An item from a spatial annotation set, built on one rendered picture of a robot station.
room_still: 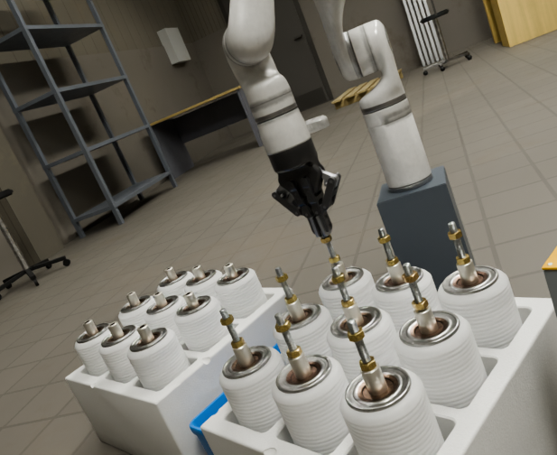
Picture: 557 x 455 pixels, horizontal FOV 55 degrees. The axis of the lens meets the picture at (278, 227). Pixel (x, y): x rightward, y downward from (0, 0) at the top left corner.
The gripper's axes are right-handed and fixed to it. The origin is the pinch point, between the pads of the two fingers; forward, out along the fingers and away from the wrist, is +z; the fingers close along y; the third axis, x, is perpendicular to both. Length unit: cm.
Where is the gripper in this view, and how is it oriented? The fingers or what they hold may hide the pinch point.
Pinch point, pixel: (320, 224)
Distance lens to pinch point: 88.8
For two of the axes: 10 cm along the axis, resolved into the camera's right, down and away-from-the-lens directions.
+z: 3.8, 8.9, 2.5
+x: 5.0, -4.3, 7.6
